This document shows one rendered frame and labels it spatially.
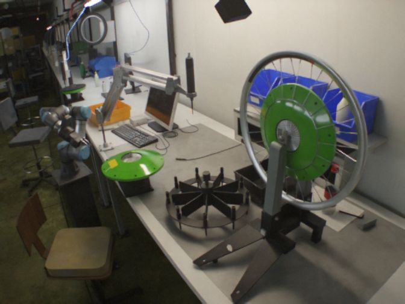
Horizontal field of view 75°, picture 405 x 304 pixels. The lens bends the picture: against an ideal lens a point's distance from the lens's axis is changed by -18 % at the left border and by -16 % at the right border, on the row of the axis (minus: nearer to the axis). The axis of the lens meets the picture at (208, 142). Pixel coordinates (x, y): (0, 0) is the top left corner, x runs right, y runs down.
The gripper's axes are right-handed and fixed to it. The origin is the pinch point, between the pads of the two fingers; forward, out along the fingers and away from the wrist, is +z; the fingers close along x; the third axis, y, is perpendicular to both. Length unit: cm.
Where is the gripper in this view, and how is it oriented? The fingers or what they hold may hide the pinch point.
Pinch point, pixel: (91, 146)
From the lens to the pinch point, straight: 161.0
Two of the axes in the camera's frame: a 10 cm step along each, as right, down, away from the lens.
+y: -5.2, 7.3, 4.4
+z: 8.3, 5.5, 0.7
